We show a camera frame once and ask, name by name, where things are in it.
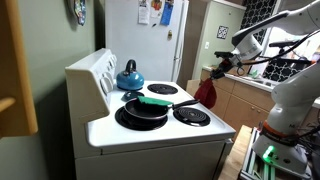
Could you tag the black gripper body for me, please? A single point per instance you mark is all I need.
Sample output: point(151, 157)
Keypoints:
point(230, 64)

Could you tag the red cloth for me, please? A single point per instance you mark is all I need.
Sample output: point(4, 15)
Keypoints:
point(206, 95)

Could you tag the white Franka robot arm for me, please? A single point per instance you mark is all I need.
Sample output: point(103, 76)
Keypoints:
point(290, 100)

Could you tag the white oven door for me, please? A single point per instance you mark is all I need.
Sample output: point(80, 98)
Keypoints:
point(228, 150)

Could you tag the small green object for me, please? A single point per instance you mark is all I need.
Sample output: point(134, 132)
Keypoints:
point(255, 74)

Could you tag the brown cardboard piece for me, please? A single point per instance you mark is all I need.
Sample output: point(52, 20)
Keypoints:
point(191, 86)

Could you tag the wooden kitchen cabinet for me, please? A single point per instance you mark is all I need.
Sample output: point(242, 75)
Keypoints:
point(243, 106)

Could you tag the black white patterned panel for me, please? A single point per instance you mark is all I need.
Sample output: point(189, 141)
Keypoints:
point(283, 70)

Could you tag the gold fridge magnet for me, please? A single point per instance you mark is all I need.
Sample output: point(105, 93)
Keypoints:
point(170, 35)

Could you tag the black white patterned curtain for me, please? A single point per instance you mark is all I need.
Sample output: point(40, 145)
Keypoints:
point(258, 13)

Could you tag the green sponge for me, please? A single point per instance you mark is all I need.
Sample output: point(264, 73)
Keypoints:
point(155, 101)

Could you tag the white refrigerator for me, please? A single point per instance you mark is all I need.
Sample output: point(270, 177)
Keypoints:
point(143, 50)

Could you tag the blue paper sheet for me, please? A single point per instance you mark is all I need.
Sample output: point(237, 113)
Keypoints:
point(166, 13)

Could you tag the black frying pan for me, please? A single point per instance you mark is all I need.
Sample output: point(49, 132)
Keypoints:
point(146, 111)

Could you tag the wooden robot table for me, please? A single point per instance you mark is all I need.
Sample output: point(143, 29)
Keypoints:
point(233, 156)

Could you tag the paper with orange picture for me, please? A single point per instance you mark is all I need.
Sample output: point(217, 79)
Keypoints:
point(156, 6)

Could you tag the dark blue spoon rest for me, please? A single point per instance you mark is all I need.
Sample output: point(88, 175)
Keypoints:
point(131, 95)

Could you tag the white electric stove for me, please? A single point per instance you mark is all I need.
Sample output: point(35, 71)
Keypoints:
point(150, 136)

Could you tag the white paper note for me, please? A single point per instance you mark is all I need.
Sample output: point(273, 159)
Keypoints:
point(144, 13)

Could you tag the white light switch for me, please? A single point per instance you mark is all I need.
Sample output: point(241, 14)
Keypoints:
point(207, 45)

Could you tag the patterned square wall tile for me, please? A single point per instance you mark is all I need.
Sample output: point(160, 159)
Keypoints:
point(222, 32)

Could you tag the black camera on stand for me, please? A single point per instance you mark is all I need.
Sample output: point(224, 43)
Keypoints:
point(283, 43)

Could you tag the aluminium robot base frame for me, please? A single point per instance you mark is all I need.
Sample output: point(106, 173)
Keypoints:
point(248, 163)

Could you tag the wooden wall shelf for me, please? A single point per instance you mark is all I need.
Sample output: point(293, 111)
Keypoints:
point(20, 66)

